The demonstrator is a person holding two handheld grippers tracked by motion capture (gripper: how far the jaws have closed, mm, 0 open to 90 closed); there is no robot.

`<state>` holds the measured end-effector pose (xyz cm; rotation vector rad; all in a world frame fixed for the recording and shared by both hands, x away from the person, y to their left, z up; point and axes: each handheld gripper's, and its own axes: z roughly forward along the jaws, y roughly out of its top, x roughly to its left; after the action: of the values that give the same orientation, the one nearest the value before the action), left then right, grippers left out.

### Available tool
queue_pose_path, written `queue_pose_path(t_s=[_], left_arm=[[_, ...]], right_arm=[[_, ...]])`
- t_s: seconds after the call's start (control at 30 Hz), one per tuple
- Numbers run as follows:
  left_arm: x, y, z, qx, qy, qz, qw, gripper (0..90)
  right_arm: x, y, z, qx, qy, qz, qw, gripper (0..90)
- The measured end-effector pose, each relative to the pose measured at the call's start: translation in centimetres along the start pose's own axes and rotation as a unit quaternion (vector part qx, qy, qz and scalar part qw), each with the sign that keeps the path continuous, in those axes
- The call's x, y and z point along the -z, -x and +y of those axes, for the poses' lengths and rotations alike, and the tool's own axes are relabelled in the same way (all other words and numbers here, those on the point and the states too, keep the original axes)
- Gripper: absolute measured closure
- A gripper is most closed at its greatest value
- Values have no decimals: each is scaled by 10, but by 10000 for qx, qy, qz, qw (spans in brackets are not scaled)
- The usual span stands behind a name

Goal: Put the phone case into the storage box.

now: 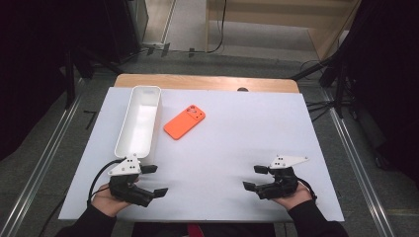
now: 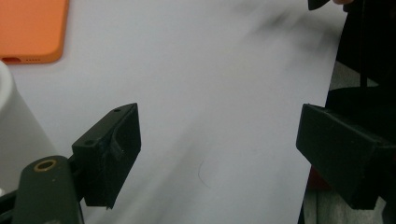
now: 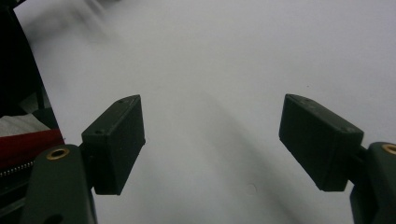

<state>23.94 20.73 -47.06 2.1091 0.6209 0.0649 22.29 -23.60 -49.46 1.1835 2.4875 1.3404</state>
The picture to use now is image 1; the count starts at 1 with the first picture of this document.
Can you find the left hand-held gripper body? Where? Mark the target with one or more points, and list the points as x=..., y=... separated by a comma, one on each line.
x=126, y=191

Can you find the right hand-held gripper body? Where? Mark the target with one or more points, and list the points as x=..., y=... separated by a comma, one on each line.
x=280, y=187

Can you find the white plastic storage box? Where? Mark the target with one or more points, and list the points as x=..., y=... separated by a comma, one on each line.
x=140, y=125

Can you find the orange phone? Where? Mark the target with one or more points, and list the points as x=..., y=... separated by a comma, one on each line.
x=184, y=121

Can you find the person's right hand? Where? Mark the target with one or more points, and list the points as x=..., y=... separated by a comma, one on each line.
x=293, y=200

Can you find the person's left hand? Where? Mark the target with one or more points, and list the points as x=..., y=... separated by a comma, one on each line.
x=105, y=203

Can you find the white table board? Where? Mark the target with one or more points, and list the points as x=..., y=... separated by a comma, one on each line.
x=230, y=148

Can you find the person's dark lap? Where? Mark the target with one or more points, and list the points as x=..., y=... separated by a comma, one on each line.
x=230, y=230

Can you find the wooden table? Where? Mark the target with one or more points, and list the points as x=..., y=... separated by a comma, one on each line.
x=197, y=82

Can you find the black metal stand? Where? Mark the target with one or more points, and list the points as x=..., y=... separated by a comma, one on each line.
x=69, y=82
x=339, y=92

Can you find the dark cabinet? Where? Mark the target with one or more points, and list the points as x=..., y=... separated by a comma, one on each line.
x=108, y=29

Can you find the black curtain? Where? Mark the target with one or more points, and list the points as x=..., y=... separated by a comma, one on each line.
x=26, y=82
x=388, y=82

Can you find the light wooden shelf unit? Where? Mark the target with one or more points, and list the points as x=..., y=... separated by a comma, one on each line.
x=263, y=11

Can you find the metal floor rail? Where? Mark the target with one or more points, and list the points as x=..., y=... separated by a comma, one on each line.
x=39, y=168
x=359, y=174

